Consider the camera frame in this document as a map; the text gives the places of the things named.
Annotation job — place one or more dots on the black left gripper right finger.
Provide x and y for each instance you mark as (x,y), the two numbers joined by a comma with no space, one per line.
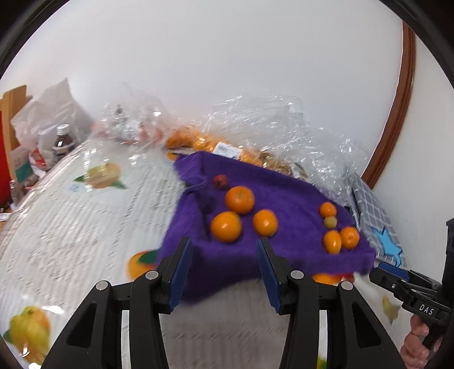
(356,337)

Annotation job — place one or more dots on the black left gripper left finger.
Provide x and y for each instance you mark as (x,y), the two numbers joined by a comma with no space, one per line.
(92,336)

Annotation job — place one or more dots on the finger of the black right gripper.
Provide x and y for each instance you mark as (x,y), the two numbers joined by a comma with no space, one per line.
(413,277)
(397,287)

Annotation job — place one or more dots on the small orange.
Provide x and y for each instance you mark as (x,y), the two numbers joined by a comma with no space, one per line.
(350,237)

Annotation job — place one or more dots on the small orange tangerine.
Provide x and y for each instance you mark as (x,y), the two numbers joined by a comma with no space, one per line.
(332,242)

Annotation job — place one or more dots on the small yellow-green round fruit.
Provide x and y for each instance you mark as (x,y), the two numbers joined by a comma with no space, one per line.
(330,222)

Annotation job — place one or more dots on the small orange kumquat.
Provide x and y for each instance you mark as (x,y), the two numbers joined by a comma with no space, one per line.
(327,209)

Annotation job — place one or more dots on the medium orange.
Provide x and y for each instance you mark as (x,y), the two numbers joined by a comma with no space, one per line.
(265,223)

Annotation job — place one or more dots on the large orange front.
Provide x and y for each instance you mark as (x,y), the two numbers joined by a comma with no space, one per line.
(226,227)

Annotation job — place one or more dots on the large orange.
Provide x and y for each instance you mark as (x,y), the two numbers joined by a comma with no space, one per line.
(240,199)
(226,227)

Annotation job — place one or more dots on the large orange back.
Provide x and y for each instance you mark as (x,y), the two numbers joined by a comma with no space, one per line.
(240,199)

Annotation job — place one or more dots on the small dark red fruit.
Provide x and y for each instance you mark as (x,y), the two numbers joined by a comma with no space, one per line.
(220,182)

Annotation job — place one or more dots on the right hand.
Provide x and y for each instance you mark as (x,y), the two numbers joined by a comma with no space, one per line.
(414,354)

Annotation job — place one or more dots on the orange behind gripper finger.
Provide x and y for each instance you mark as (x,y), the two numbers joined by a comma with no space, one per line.
(329,279)

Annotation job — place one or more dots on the purple towel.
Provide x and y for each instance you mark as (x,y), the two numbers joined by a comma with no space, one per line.
(215,264)

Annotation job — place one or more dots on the brown medicine bottle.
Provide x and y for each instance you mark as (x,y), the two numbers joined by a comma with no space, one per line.
(64,143)

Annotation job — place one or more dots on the clear plastic bag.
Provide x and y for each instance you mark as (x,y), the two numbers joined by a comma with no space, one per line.
(276,126)

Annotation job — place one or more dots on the bag of oranges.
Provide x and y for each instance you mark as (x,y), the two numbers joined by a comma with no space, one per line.
(190,137)

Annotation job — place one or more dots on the white plastic bag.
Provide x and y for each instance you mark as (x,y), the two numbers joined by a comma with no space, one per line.
(36,124)

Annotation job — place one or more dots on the brown wooden door frame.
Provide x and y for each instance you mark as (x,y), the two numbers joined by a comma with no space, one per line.
(397,114)

